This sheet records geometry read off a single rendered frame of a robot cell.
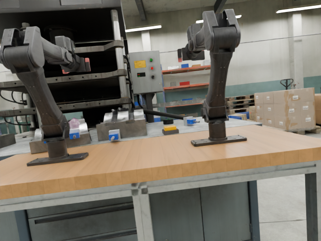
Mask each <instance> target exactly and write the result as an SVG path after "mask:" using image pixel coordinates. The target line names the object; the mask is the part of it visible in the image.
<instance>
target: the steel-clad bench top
mask: <svg viewBox="0 0 321 241"><path fill-rule="evenodd" d="M193 119H196V121H200V123H195V124H193V125H190V126H184V122H183V120H173V121H174V124H168V125H164V124H163V122H162V121H161V122H153V123H148V124H146V129H147V135H145V136H138V137H130V138H122V139H121V140H120V141H114V142H121V141H129V140H137V139H144V138H152V137H160V136H167V135H164V134H163V133H162V129H164V126H171V125H175V126H176V128H177V129H179V133H176V134H183V133H190V132H198V131H208V130H209V127H208V123H206V122H204V119H203V118H202V117H197V118H193ZM257 124H263V123H259V122H253V121H246V120H238V119H232V118H229V120H228V121H225V128H232V127H239V126H247V125H257ZM89 133H90V137H91V140H92V141H91V140H90V141H91V143H90V144H84V145H79V146H73V147H80V146H88V145H96V144H103V143H111V142H110V140H107V141H98V136H97V130H96V129H95V130H90V131H89ZM168 135H171V134H168ZM172 135H175V134H172ZM33 139H34V137H27V138H19V139H15V140H16V144H13V145H10V146H7V147H3V148H0V157H4V156H11V155H17V154H24V153H31V150H30V145H29V142H30V141H31V140H33ZM73 147H70V148H73ZM68 148H69V147H68Z"/></svg>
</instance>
